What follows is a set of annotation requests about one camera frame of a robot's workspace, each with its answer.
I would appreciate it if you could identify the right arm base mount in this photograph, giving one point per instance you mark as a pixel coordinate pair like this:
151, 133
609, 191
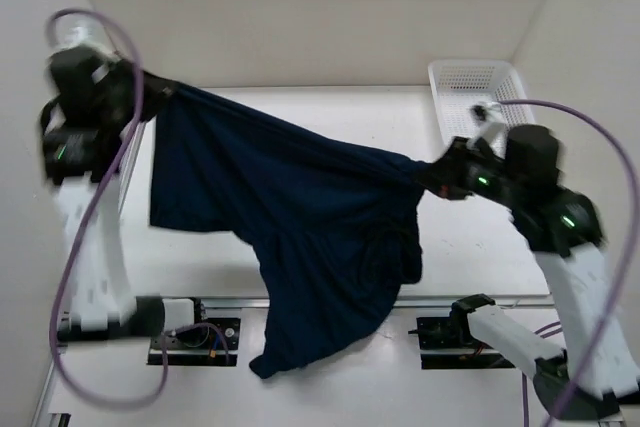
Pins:
441, 348

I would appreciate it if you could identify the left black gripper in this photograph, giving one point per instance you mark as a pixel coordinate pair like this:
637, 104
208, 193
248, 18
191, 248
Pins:
156, 89

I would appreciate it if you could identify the white plastic basket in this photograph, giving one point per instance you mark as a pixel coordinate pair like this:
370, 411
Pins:
458, 85

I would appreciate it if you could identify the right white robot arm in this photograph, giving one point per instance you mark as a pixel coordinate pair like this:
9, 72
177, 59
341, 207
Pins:
562, 230

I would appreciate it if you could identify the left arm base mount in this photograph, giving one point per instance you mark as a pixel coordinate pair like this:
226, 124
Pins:
215, 343

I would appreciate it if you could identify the navy blue shorts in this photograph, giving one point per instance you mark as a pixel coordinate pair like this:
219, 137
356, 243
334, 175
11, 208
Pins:
334, 225

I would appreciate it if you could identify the aluminium frame rail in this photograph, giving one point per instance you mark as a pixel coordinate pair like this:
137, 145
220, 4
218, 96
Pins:
403, 301

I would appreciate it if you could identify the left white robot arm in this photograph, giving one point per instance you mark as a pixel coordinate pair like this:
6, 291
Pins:
82, 149

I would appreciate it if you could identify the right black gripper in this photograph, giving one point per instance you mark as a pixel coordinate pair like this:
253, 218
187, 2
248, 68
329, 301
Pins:
443, 174

